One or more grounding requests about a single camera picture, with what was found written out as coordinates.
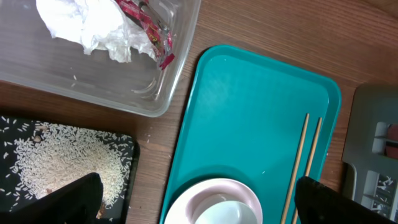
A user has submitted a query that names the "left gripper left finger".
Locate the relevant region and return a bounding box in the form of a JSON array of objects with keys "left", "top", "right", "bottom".
[{"left": 1, "top": 172, "right": 103, "bottom": 224}]

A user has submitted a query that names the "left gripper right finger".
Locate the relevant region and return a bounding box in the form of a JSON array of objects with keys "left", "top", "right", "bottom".
[{"left": 294, "top": 177, "right": 395, "bottom": 224}]

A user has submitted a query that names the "wooden chopstick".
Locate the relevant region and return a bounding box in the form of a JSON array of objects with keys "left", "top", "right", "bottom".
[
  {"left": 291, "top": 117, "right": 323, "bottom": 224},
  {"left": 280, "top": 113, "right": 310, "bottom": 224}
]

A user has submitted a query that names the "white round plate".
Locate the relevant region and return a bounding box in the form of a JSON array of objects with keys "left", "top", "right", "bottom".
[{"left": 164, "top": 177, "right": 264, "bottom": 224}]

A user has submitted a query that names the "grey bowl with brown scraps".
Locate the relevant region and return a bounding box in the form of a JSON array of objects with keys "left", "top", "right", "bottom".
[{"left": 192, "top": 194, "right": 259, "bottom": 224}]

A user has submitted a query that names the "red snack wrapper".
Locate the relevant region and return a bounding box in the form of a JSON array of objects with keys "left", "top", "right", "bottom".
[{"left": 116, "top": 0, "right": 175, "bottom": 70}]

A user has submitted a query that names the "grey dishwasher rack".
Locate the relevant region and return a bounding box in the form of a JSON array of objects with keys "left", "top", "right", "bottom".
[{"left": 342, "top": 84, "right": 397, "bottom": 222}]

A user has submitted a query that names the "clear plastic waste bin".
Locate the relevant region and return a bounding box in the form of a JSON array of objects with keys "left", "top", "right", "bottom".
[{"left": 1, "top": 1, "right": 200, "bottom": 117}]

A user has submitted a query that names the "pile of rice grains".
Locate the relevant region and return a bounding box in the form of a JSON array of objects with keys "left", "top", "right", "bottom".
[{"left": 0, "top": 116, "right": 134, "bottom": 209}]

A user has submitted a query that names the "black rectangular tray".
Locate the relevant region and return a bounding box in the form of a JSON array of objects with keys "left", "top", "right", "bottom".
[{"left": 0, "top": 114, "right": 141, "bottom": 224}]

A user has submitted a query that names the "teal serving tray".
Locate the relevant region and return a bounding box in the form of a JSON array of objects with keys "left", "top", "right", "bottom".
[{"left": 160, "top": 45, "right": 341, "bottom": 223}]

